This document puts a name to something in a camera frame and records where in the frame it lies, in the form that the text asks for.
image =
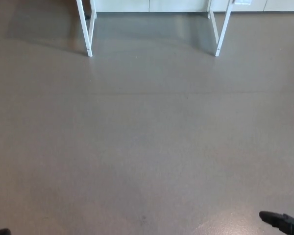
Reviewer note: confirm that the white cabinet door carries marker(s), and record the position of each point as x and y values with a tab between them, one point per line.
122	5
284	5
178	5

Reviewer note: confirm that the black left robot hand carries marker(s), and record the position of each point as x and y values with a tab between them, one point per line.
0	232

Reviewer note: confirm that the white metal table leg frame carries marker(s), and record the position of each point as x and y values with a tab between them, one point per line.
223	29
84	29

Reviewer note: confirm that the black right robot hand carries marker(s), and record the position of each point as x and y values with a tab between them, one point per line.
284	224

